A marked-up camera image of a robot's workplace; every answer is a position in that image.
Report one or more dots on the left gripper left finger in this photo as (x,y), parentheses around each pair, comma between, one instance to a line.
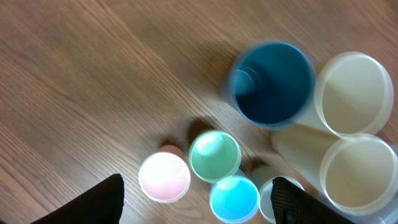
(102,204)

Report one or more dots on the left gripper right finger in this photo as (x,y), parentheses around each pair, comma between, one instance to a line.
(292,205)

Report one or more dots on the pink small cup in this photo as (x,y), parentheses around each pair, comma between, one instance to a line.
(164,176)

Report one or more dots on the cream tall cup front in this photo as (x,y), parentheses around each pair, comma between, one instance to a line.
(357,174)

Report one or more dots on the cream tall cup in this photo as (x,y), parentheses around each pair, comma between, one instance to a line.
(357,174)
(354,94)

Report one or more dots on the dark blue tall cup back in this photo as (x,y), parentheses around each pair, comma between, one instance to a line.
(270,84)

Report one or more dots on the cream tall cup back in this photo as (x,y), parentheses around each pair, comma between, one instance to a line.
(354,94)

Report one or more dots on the clear plastic storage container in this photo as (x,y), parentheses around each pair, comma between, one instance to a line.
(386,215)

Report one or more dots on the grey small cup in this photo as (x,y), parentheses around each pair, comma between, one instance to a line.
(262,176)

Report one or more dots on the light blue small cup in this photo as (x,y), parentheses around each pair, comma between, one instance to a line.
(234,199)

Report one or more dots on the mint green small cup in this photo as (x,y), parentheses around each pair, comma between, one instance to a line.
(214,155)

